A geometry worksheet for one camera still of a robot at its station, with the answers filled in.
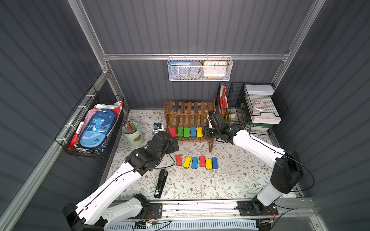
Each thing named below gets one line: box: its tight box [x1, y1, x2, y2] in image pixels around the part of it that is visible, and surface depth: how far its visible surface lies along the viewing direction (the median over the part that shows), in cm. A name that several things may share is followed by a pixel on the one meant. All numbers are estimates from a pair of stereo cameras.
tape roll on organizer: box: [253, 101, 267, 111], surface depth 97 cm
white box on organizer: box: [243, 84, 282, 125], surface depth 98 cm
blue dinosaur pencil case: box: [79, 108, 117, 150], surface depth 66 cm
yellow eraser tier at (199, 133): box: [196, 127, 203, 138], surface depth 87 cm
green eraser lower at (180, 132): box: [177, 127, 184, 138], surface depth 88 cm
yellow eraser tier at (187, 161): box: [183, 156, 192, 168], surface depth 91 cm
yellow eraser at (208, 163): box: [205, 157, 213, 169], surface depth 91 cm
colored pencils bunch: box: [122, 118, 136, 134], surface depth 92 cm
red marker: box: [67, 120, 85, 151], surface depth 66 cm
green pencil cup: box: [121, 121, 145, 148], surface depth 92 cm
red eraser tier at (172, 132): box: [168, 127, 177, 138], surface depth 88 cm
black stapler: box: [154, 168, 169, 199], surface depth 82 cm
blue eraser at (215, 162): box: [211, 157, 218, 169], surface depth 91 cm
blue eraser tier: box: [191, 157, 199, 169], surface depth 92 cm
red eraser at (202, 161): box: [199, 155, 206, 167], surface depth 93 cm
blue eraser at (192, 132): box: [190, 127, 197, 138], surface depth 87 cm
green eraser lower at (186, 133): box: [183, 127, 191, 138], surface depth 87 cm
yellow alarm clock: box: [202, 60, 228, 79], surface depth 90 cm
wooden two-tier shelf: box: [163, 98, 216, 153], surface depth 88 cm
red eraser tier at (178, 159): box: [175, 154, 183, 167], surface depth 94 cm
